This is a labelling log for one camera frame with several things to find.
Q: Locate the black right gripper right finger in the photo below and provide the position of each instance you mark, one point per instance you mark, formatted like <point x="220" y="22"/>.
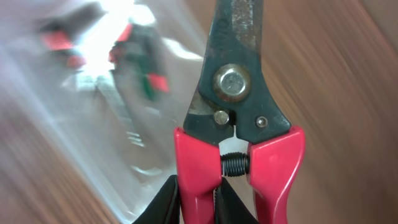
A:
<point x="229" y="209"/>

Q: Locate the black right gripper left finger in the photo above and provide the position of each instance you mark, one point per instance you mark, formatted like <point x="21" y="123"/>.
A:
<point x="165" y="207"/>

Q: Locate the red handled cutters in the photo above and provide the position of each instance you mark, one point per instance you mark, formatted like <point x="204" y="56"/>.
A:
<point x="233" y="127"/>

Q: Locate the clear plastic container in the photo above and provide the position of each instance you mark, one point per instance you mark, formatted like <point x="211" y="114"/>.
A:
<point x="85" y="145"/>

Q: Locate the green handled screwdriver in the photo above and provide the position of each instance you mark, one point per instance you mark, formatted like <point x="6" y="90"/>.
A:
<point x="138" y="48"/>

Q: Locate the orange black pliers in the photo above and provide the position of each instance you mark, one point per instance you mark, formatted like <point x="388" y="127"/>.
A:
<point x="62" y="34"/>

